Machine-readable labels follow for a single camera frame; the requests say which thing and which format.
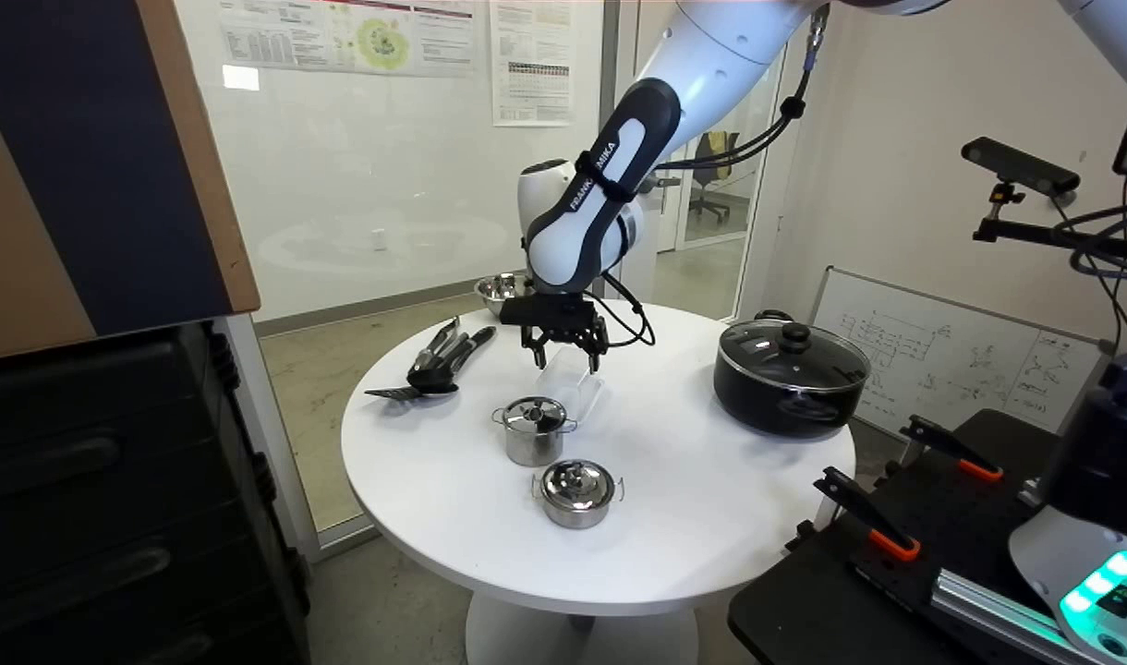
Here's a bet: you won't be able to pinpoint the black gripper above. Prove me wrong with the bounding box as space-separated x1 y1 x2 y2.
494 287 614 377

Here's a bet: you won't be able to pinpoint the clear plastic box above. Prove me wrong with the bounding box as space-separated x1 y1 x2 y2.
538 350 614 437

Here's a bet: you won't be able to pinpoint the tall steel cup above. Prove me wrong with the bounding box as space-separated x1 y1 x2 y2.
494 392 573 469

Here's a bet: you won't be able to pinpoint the steel mixing bowl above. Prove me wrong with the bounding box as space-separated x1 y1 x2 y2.
471 271 537 313

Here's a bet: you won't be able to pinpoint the steel tongs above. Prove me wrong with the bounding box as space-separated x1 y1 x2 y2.
404 313 482 394

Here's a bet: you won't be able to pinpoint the short steel cup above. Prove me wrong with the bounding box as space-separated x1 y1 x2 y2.
531 455 620 533

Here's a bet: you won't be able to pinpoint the black spatula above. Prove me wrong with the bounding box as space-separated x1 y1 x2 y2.
363 320 498 407

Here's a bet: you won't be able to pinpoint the glass pot lid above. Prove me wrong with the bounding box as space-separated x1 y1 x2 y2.
717 313 872 394

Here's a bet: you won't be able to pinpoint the black cooking pot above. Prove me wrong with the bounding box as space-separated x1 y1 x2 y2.
708 307 876 439

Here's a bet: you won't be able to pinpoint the black office chair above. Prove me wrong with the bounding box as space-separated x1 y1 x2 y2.
687 127 745 229

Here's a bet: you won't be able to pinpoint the black clamp orange tip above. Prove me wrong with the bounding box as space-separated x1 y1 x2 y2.
812 462 923 570
897 412 1010 487

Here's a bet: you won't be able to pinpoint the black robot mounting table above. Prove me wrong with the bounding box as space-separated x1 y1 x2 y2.
723 404 1127 665

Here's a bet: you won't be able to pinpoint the white dry-erase board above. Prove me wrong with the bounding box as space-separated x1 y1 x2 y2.
809 263 1109 439

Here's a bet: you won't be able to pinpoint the narrow wall poster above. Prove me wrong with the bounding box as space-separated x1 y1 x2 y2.
489 0 577 130

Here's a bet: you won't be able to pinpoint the wide wall poster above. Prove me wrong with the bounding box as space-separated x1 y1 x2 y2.
214 0 484 82

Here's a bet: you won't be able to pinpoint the black stereo camera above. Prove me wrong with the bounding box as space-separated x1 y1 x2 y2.
961 133 1083 200

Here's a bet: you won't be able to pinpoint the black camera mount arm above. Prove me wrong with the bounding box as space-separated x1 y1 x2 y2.
967 180 1127 271

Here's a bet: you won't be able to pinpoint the aluminium rail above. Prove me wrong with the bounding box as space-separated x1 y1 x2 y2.
926 565 1083 665

